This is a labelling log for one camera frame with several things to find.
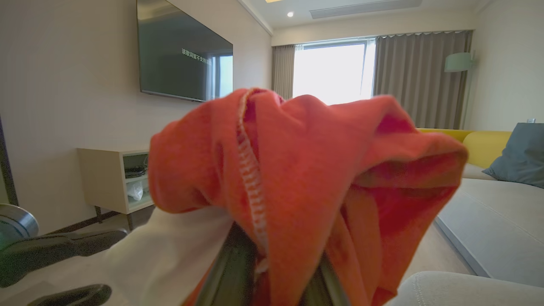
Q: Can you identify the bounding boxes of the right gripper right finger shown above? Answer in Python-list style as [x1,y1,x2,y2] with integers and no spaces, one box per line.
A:
[299,254,350,306]

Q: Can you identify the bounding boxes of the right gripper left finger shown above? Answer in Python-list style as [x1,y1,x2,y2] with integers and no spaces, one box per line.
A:
[195,223,258,306]

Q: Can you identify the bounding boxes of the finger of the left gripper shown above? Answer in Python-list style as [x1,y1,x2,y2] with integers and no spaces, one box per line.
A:
[0,229,128,288]
[27,283,112,306]

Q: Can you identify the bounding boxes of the orange cloth garment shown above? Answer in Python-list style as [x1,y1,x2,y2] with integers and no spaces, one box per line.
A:
[102,88,468,306]

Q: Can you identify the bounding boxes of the grey sofa seat section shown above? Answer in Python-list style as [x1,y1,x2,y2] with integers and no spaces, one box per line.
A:
[435,164,544,288]

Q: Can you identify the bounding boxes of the beige open side cabinet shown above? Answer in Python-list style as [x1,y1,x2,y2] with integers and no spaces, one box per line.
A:
[77,147,155,230]

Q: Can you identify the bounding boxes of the clear plastic bag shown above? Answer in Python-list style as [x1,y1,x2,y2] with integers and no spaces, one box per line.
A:
[127,181,145,201]

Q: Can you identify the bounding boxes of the black items in cabinet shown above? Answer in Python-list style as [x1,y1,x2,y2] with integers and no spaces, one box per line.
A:
[125,155,149,179]

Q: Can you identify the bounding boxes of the narrow grey curtain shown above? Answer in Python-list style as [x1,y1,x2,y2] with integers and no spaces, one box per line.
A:
[272,45,296,101]

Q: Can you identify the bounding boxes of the yellow sofa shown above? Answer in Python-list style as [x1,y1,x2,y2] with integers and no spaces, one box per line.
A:
[416,127,513,170]

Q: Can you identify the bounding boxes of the bright window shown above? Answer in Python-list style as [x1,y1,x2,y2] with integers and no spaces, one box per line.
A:
[293,39,377,106]

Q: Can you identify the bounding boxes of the wide grey curtain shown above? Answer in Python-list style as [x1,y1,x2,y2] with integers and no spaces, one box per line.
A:
[373,30,473,130]

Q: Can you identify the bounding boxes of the blue-grey cushion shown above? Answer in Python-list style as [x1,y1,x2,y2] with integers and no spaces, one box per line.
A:
[482,122,544,189]

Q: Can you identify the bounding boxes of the pale green floor lamp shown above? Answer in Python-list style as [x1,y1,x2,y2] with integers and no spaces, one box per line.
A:
[444,51,477,130]

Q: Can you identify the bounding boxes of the ceiling air vent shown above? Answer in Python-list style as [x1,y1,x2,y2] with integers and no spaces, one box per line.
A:
[309,0,424,20]

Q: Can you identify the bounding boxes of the wall-mounted flat television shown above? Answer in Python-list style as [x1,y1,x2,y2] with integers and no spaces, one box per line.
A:
[136,0,234,103]

